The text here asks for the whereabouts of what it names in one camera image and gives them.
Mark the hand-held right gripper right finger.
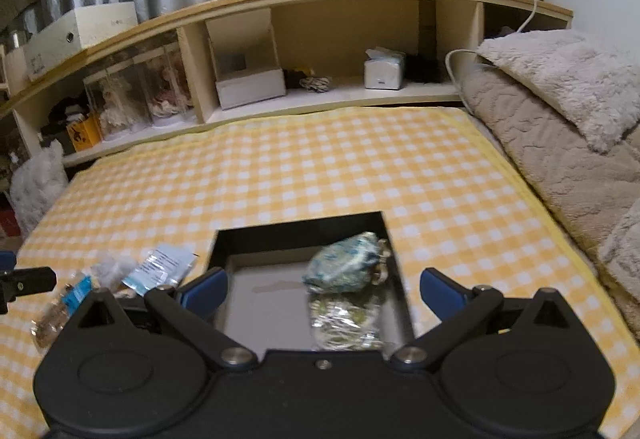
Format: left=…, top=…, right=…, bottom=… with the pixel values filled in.
left=390, top=268, right=576, bottom=367

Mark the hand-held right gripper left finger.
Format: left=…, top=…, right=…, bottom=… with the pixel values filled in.
left=70, top=267, right=258, bottom=367

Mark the black box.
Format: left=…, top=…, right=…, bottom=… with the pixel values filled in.
left=207, top=213, right=418, bottom=356

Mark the brown cookie packet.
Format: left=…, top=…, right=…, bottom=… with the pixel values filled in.
left=31, top=270, right=101, bottom=351

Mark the clear packet with blue label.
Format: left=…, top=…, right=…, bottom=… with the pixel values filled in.
left=122, top=244, right=198, bottom=296

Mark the clear plastic bag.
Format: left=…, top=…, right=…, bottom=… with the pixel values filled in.
left=94, top=255, right=142, bottom=292

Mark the silver foil packet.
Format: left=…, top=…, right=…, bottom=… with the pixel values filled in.
left=310, top=295, right=397, bottom=353

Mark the blue patterned packet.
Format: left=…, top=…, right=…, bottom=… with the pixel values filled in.
left=302, top=232, right=388, bottom=295

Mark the orange box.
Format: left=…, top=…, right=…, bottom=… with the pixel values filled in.
left=66, top=113, right=104, bottom=153

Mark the black cloth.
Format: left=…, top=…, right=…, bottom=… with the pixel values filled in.
left=41, top=95, right=92, bottom=140

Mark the yellow checked blanket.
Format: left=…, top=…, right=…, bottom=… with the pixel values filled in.
left=0, top=106, right=640, bottom=439

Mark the beige quilted blanket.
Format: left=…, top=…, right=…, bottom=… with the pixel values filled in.
left=459, top=66, right=640, bottom=342

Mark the white-dress doll in clear case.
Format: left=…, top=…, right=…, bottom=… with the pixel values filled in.
left=83, top=68, right=151, bottom=138

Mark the red-dress doll in clear case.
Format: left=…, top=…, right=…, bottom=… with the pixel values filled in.
left=135, top=50, right=194, bottom=128

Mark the open white cardboard box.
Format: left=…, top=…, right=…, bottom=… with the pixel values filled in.
left=205, top=9, right=287, bottom=110

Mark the metal tumbler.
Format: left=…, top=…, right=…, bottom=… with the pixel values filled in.
left=6, top=29, right=29, bottom=54

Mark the black furry item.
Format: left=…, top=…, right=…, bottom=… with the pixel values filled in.
left=405, top=53, right=444, bottom=84

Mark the white tissue box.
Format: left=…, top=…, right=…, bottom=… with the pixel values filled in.
left=363, top=47, right=406, bottom=91

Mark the white storage box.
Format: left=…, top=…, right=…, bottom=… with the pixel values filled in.
left=22, top=1, right=139, bottom=82

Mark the grey fluffy pillow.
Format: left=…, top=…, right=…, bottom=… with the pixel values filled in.
left=474, top=30, right=640, bottom=154

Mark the wooden headboard shelf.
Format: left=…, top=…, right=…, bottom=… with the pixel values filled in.
left=0, top=0, right=573, bottom=170

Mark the rope scrunchie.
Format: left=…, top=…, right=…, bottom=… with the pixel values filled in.
left=298, top=75, right=334, bottom=94

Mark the white charger cable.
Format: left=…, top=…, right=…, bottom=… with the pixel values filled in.
left=445, top=0, right=542, bottom=90

